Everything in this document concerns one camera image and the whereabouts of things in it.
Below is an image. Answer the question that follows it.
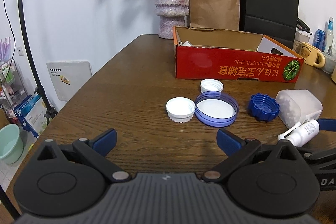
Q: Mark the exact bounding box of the light blue wide lid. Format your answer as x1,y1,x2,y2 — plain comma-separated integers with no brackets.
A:
195,91,239,128

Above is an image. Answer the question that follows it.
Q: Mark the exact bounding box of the white round lid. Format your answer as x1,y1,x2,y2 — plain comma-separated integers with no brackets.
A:
166,97,196,123

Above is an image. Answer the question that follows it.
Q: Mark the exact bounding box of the white spray bottle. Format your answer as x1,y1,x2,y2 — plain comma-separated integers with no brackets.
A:
278,120,320,147

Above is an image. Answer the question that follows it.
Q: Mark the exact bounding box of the clear rectangular plastic container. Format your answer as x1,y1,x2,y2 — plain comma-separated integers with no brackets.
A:
276,89,323,128

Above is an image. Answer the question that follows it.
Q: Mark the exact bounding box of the dark blue ridged cap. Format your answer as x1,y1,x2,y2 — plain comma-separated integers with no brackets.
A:
248,93,280,122

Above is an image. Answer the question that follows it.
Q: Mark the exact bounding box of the black light stand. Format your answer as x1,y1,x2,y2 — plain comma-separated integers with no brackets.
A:
12,0,59,125

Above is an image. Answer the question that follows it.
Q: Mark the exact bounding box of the yellow bear mug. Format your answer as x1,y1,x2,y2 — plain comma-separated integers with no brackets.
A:
299,42,325,68

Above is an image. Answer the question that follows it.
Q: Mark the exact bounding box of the small white ridged cap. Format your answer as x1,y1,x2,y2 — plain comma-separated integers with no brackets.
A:
200,79,224,93

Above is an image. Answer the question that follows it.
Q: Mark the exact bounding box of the blue white package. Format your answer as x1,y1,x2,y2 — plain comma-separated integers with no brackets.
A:
14,95,47,138

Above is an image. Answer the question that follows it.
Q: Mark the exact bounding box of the mint green bucket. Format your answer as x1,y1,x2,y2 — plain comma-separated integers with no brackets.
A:
0,124,23,165

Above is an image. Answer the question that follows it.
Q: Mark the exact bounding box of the blue drink can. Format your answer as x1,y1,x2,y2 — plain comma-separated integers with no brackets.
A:
313,29,326,52

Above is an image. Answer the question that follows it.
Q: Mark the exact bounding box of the clear glass bottle blue cap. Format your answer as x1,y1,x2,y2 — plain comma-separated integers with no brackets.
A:
324,17,334,55

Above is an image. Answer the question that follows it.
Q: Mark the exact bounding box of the red pumpkin cardboard box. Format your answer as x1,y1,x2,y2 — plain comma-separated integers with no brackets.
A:
173,27,303,83

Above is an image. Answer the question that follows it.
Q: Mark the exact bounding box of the white charger block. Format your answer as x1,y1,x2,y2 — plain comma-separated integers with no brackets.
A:
182,40,193,47

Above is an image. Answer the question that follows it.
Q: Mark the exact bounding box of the black paper bag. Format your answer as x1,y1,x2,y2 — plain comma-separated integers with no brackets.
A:
239,0,299,48

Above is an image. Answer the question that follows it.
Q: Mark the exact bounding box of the brown paper bag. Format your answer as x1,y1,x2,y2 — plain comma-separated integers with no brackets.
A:
190,0,240,31

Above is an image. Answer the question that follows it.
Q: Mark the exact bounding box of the mottled purple ceramic vase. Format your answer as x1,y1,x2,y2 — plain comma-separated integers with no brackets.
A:
155,0,190,39

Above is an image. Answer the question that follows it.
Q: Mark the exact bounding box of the wire storage rack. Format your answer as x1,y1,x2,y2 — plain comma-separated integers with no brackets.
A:
1,59,28,123

